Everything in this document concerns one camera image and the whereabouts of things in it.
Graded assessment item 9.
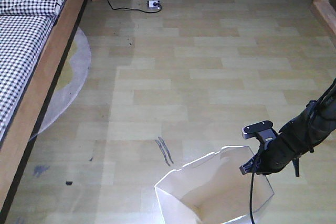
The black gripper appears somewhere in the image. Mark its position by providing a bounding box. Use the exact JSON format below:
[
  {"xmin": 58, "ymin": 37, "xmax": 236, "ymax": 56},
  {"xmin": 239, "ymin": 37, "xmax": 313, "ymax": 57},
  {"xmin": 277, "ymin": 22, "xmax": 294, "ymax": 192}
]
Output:
[{"xmin": 239, "ymin": 132, "xmax": 299, "ymax": 175}]

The white plastic trash bin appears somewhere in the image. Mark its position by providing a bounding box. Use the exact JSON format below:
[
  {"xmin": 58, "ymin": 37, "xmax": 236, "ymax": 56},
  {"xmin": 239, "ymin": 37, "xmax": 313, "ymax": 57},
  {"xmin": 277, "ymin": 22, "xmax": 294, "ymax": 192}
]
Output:
[{"xmin": 154, "ymin": 146, "xmax": 274, "ymax": 223}]

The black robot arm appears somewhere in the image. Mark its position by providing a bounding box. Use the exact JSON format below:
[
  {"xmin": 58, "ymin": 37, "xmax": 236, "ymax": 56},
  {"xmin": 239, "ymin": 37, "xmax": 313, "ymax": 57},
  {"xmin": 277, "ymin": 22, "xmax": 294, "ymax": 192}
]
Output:
[{"xmin": 239, "ymin": 81, "xmax": 335, "ymax": 177}]

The wooden furniture at right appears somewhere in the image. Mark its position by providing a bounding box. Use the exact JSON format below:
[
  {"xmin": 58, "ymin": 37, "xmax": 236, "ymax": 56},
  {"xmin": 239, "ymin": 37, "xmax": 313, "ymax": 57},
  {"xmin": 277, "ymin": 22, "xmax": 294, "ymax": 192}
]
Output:
[{"xmin": 310, "ymin": 0, "xmax": 335, "ymax": 45}]

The white floor power outlet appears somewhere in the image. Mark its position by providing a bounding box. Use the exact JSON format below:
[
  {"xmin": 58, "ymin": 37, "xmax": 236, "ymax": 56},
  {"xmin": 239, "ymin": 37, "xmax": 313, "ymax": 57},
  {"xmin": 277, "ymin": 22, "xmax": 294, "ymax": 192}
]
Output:
[{"xmin": 147, "ymin": 0, "xmax": 161, "ymax": 9}]

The grey round rug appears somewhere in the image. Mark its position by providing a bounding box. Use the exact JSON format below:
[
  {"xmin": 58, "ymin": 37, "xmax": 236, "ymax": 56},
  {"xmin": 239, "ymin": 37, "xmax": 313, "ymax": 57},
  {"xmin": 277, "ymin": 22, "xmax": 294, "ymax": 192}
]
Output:
[{"xmin": 29, "ymin": 28, "xmax": 91, "ymax": 140}]

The black white checkered bedding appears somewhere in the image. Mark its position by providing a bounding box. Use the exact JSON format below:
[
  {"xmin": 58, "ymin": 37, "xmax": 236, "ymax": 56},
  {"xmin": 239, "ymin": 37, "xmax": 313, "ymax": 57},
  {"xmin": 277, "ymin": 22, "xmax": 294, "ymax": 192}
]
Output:
[{"xmin": 1, "ymin": 0, "xmax": 66, "ymax": 138}]

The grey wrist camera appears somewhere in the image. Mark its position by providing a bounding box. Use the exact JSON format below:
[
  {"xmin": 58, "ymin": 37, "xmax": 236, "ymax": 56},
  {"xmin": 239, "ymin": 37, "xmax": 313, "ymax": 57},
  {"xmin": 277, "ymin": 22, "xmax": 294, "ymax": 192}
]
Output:
[{"xmin": 241, "ymin": 120, "xmax": 273, "ymax": 139}]

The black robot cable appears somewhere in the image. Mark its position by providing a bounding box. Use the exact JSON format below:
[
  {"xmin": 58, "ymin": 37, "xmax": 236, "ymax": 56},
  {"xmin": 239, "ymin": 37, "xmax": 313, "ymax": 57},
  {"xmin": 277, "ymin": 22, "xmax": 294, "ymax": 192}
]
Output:
[{"xmin": 248, "ymin": 173, "xmax": 257, "ymax": 224}]

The black floor cable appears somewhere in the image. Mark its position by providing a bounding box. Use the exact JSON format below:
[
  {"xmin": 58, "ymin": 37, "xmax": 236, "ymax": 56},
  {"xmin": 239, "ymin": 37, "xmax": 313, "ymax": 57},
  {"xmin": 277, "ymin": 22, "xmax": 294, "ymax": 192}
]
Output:
[{"xmin": 106, "ymin": 0, "xmax": 163, "ymax": 14}]

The wooden bed frame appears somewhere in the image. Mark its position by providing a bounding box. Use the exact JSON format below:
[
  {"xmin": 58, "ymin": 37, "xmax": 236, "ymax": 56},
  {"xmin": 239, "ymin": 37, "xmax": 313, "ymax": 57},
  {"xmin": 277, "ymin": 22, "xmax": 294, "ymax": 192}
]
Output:
[{"xmin": 0, "ymin": 0, "xmax": 100, "ymax": 211}]

